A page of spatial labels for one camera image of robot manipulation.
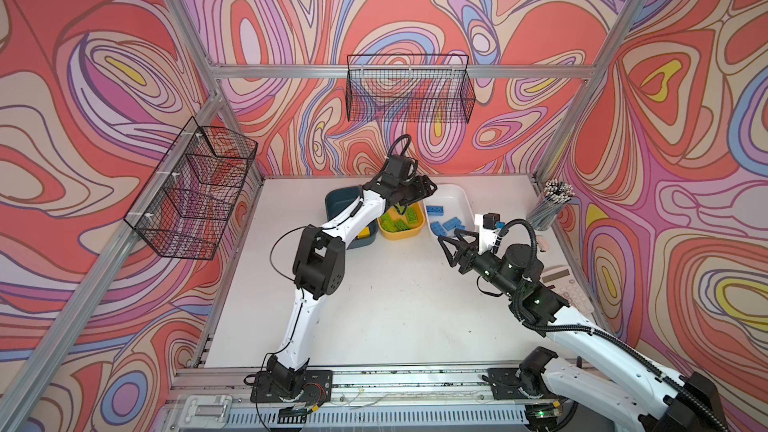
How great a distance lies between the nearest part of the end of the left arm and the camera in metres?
0.74

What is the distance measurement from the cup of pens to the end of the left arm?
38 centimetres

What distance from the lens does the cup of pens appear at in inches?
36.5
